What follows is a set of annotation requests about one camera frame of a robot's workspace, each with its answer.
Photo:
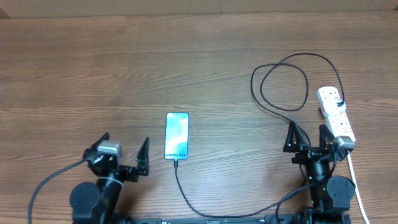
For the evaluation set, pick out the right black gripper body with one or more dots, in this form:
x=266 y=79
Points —
x=306 y=155

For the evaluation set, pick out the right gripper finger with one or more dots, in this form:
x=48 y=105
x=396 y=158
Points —
x=326 y=137
x=295 y=140

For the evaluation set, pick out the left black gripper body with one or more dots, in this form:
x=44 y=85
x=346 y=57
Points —
x=128 y=173

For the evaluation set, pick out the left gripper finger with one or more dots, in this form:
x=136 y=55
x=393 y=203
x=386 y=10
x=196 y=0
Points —
x=142 y=157
x=104 y=137

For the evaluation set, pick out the blue Galaxy S24+ smartphone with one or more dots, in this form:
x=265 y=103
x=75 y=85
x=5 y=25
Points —
x=176 y=136

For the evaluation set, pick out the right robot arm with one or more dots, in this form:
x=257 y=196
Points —
x=330 y=195

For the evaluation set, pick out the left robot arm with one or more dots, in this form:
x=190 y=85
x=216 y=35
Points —
x=95 y=203

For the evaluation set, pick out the white charger plug adapter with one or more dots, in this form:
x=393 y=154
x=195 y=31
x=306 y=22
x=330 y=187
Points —
x=332 y=107

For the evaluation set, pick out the white power strip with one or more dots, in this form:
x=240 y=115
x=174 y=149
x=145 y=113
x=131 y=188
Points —
x=339 y=125

